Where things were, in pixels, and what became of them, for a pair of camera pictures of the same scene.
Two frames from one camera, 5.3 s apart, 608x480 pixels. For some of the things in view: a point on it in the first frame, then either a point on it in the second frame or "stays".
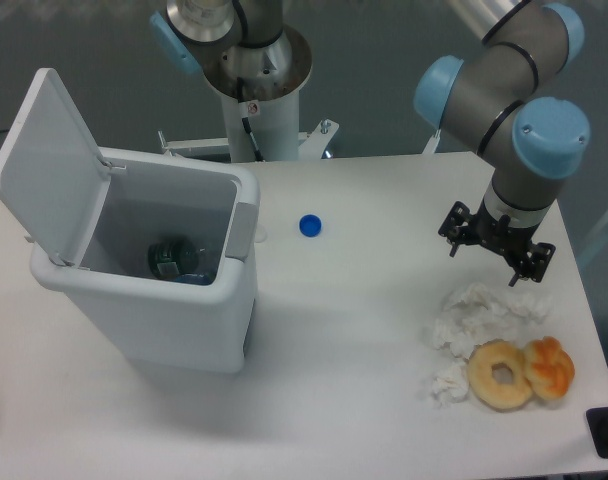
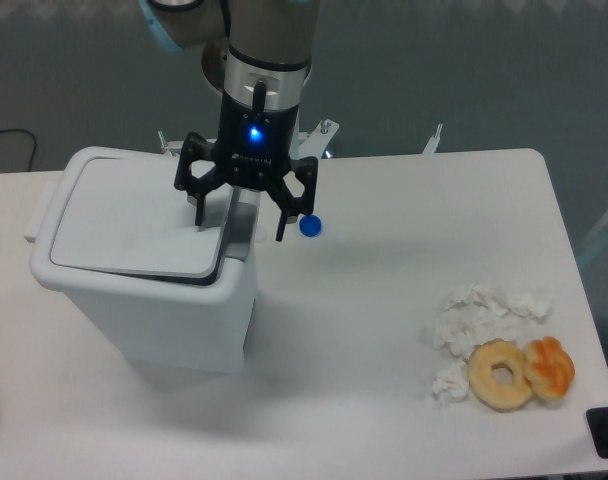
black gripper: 499,234 to 253,149
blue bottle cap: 310,225 stays
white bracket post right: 432,144 stays
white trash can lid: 50,170 to 127,217
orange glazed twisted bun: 550,368 stays
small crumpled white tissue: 451,386 stays
